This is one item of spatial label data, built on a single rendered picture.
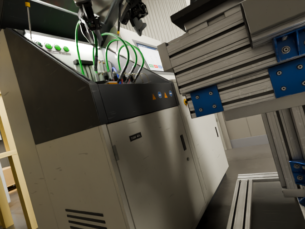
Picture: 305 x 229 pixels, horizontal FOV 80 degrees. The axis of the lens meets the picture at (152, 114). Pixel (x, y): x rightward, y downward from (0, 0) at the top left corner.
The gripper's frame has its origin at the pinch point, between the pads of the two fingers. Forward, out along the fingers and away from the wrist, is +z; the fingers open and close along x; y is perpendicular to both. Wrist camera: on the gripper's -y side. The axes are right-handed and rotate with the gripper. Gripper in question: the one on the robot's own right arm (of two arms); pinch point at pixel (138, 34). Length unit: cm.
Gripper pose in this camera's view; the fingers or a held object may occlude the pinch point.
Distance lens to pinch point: 108.9
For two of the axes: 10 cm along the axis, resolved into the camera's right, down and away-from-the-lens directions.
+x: 5.5, -1.5, 8.2
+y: 7.9, -2.2, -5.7
